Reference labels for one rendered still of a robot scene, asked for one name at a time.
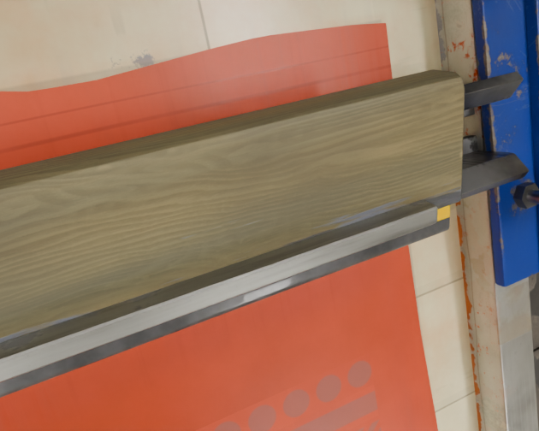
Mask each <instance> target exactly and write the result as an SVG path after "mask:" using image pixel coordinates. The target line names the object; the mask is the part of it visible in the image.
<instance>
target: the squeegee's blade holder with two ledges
mask: <svg viewBox="0 0 539 431"><path fill-rule="evenodd" d="M437 210H438V208H437V206H436V205H433V204H431V203H429V202H426V201H424V200H419V201H417V202H414V203H411V204H408V205H405V206H402V207H399V208H397V209H394V210H390V211H387V212H384V213H381V214H379V215H374V216H372V217H369V218H367V219H364V220H362V221H357V222H354V223H352V224H349V225H346V226H344V227H339V228H336V229H334V230H331V231H329V232H326V233H322V234H319V235H317V236H314V237H311V238H309V239H304V240H301V241H299V242H296V243H293V244H291V245H287V246H284V247H282V248H279V249H276V250H273V251H269V252H266V253H264V254H261V255H258V256H255V257H252V258H249V259H246V260H244V261H241V262H238V263H234V264H231V265H228V266H226V267H223V268H220V269H216V270H214V271H211V272H209V273H206V274H203V275H199V276H196V277H193V278H191V279H188V280H184V281H181V282H178V283H175V284H174V285H171V286H166V287H164V288H161V289H158V290H156V291H153V292H148V293H146V294H143V295H140V296H138V297H136V298H131V299H129V300H126V301H123V302H120V303H118V304H113V305H111V306H108V307H105V308H102V309H100V310H96V311H93V312H91V313H88V314H85V315H83V316H78V317H75V318H73V319H70V320H67V321H65V322H60V323H58V324H56V325H53V326H50V327H47V328H43V329H40V330H38V331H35V332H32V333H29V334H25V335H22V336H21V337H18V338H15V339H11V340H8V341H5V342H3V343H0V382H2V381H6V380H9V379H11V378H14V377H16V376H19V375H23V374H25V373H28V372H30V371H33V370H35V369H39V368H42V367H44V366H46V365H49V364H52V363H55V362H58V361H61V360H63V359H65V358H68V357H72V356H74V355H77V354H80V353H82V352H84V351H89V350H91V349H93V348H96V347H99V346H101V345H105V344H108V343H110V342H112V341H115V340H118V339H121V338H124V337H127V336H128V335H131V334H136V333H137V332H140V331H143V330H145V329H147V328H152V327H154V326H156V325H159V324H162V323H164V322H168V321H171V320H173V319H175V318H178V317H181V316H184V315H187V314H190V313H192V312H194V311H197V310H201V309H203V308H206V307H208V306H211V305H213V304H217V303H220V302H222V301H225V300H227V299H230V298H234V297H236V296H239V295H241V294H244V293H246V292H250V291H252V290H255V289H258V288H260V287H262V286H267V285H269V284H271V283H274V282H277V281H279V280H283V279H286V278H288V277H290V276H293V275H296V274H299V273H302V272H305V271H306V270H309V269H314V268H315V267H318V266H321V265H324V264H325V263H330V262H333V261H334V260H337V259H340V258H343V257H346V256H349V255H351V254H353V253H356V252H359V251H362V250H365V249H368V248H370V247H372V246H375V245H379V244H381V243H384V242H387V241H389V240H391V239H396V238H398V237H400V236H403V235H405V234H408V233H412V232H414V231H417V230H419V229H422V228H424V227H428V226H431V225H433V224H436V223H437Z"/></svg>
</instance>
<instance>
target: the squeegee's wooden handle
mask: <svg viewBox="0 0 539 431"><path fill-rule="evenodd" d="M464 109H465V87H464V83H463V80H462V78H461V76H459V75H458V74H457V73H455V72H448V71H441V70H434V69H432V70H428V71H424V72H421V73H416V74H410V75H406V76H402V77H399V78H395V79H391V80H384V81H380V82H376V83H373V84H368V85H365V86H359V87H354V88H351V89H347V90H343V91H339V92H332V93H329V94H325V95H322V96H317V97H311V98H307V99H303V100H299V101H296V102H291V103H285V104H281V105H277V106H274V107H269V108H266V109H260V110H255V111H252V112H248V113H244V114H240V115H233V116H230V117H226V118H222V119H218V120H214V121H207V122H204V123H200V124H196V125H192V126H189V127H182V128H178V129H175V130H170V131H167V132H163V133H156V134H152V135H149V136H144V137H141V138H137V139H130V140H127V141H123V142H119V143H115V144H112V145H105V146H101V147H97V148H93V149H90V150H86V151H79V152H75V153H71V154H67V155H64V156H57V157H53V158H50V159H45V160H42V161H38V162H31V163H28V164H23V165H20V166H16V167H13V168H6V169H2V170H0V343H3V342H5V341H8V340H11V339H15V338H18V337H21V336H22V335H25V334H29V333H32V332H35V331H38V330H40V329H43V328H47V327H50V326H53V325H56V324H58V323H60V322H65V321H67V320H70V319H73V318H75V317H78V316H83V315H85V314H88V313H91V312H93V311H96V310H100V309H102V308H105V307H108V306H111V305H113V304H118V303H120V302H123V301H126V300H129V299H131V298H136V297H138V296H140V295H143V294H146V293H148V292H153V291H156V290H158V289H161V288H164V287H166V286H171V285H174V284H175V283H178V282H181V281H184V280H188V279H191V278H193V277H196V276H199V275H203V274H206V273H209V272H211V271H214V270H216V269H220V268H223V267H226V266H228V265H231V264H234V263H238V262H241V261H244V260H246V259H249V258H252V257H255V256H258V255H261V254H264V253H266V252H269V251H273V250H276V249H279V248H282V247H284V246H287V245H291V244H293V243H296V242H299V241H301V240H304V239H309V238H311V237H314V236H317V235H319V234H322V233H326V232H329V231H331V230H334V229H336V228H339V227H344V226H346V225H349V224H352V223H354V222H357V221H362V220H364V219H367V218H369V217H372V216H376V215H379V214H381V213H384V212H387V211H390V210H394V209H397V208H399V207H402V206H405V205H408V204H411V203H414V202H417V201H419V200H424V201H426V202H429V203H431V204H433V205H436V206H437V208H438V209H440V208H443V207H446V206H448V205H451V204H455V203H457V202H459V201H460V199H461V193H462V165H463V137H464Z"/></svg>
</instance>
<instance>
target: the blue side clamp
mask: <svg viewBox="0 0 539 431"><path fill-rule="evenodd" d="M471 1H472V11H473V21H474V32H475V41H476V52H477V72H478V81H479V80H486V79H489V78H493V77H496V76H500V75H503V74H509V73H513V72H518V73H519V74H520V75H521V76H522V77H523V78H524V79H523V81H522V82H521V84H520V85H519V86H518V88H517V90H516V91H515V92H514V93H513V94H512V96H511V97H510V98H507V99H504V100H500V101H497V102H494V103H488V104H485V105H482V106H481V112H482V123H483V142H484V150H485V151H499V152H511V153H514V154H516V156H517V157H518V158H519V159H520V160H521V162H522V163H523V164H524V165H525V166H526V168H527V169H528V170H529V172H528V173H527V175H526V176H525V177H524V178H521V179H518V180H514V181H512V182H509V183H506V184H504V185H501V186H497V187H495V188H492V189H489V190H488V193H489V213H490V222H491V233H492V243H493V253H494V264H495V282H496V284H497V285H499V286H503V287H505V286H510V285H511V284H513V283H515V282H518V281H520V280H522V279H525V278H527V277H529V276H531V275H534V274H536V273H538V272H539V204H537V205H536V206H533V207H531V208H528V209H524V208H519V207H518V206H517V204H516V203H515V201H514V199H513V195H514V193H515V190H516V187H517V185H520V184H523V183H525V182H530V183H536V185H537V187H538V189H539V0H471Z"/></svg>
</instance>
